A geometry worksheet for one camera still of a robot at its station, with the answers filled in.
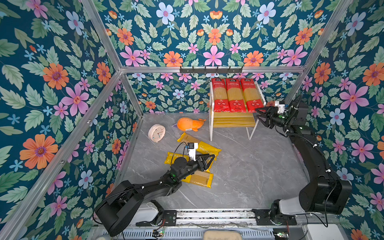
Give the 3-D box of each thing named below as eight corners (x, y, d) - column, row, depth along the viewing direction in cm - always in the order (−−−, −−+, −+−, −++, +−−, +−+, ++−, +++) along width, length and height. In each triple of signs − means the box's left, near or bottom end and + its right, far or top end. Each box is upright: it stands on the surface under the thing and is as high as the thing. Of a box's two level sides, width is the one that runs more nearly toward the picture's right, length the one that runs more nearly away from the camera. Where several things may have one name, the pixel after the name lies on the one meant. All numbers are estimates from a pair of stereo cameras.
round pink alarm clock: (154, 144, 103) (149, 134, 94) (150, 139, 106) (145, 128, 97) (168, 136, 108) (165, 126, 98) (164, 131, 111) (160, 120, 102)
